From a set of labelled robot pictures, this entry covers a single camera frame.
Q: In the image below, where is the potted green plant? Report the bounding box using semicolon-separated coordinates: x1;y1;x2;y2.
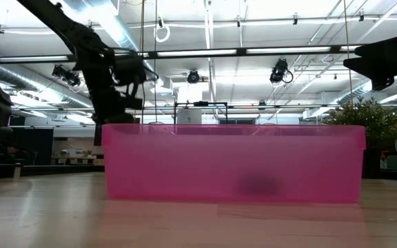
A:
322;96;397;180

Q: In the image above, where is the black spring keychain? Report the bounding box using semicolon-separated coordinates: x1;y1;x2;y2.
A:
234;175;284;197

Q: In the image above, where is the black rectangular stand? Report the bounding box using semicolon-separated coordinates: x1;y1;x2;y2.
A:
173;101;229;125

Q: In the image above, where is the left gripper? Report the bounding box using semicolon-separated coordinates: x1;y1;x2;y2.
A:
90;85;145;126

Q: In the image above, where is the black aluminium frame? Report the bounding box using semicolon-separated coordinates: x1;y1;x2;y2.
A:
0;0;397;183

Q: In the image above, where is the white cable loop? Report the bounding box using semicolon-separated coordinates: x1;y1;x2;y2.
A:
154;17;172;44

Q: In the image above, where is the black background monitor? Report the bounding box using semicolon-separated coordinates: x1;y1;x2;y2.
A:
94;123;103;146

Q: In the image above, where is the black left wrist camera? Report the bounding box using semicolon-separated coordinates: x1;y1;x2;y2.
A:
110;56;159;87

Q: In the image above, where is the cluttered background workbench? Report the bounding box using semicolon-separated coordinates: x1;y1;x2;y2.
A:
51;147;105;167

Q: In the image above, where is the black hanging cord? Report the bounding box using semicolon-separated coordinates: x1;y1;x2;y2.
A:
153;0;159;123

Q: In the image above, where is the pink plastic bin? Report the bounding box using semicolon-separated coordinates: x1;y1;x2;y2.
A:
101;123;367;204

